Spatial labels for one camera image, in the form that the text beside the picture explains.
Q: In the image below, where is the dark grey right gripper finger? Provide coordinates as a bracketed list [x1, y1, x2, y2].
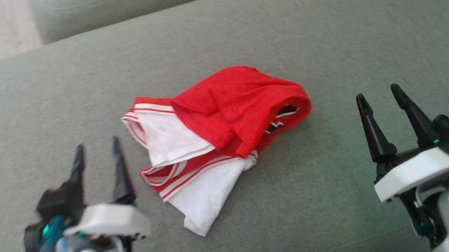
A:
[355, 90, 399, 166]
[390, 79, 440, 153]

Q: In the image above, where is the grey fabric sofa seat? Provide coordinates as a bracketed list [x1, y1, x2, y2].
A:
[0, 0, 449, 252]

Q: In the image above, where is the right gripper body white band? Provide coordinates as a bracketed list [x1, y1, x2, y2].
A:
[369, 144, 449, 250]

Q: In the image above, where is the red and white jersey garment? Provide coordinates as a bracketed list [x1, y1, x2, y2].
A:
[115, 55, 329, 247]

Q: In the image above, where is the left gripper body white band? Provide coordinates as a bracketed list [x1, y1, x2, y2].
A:
[61, 196, 155, 252]

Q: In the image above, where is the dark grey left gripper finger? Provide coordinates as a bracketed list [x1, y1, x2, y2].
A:
[103, 133, 139, 208]
[62, 142, 93, 201]

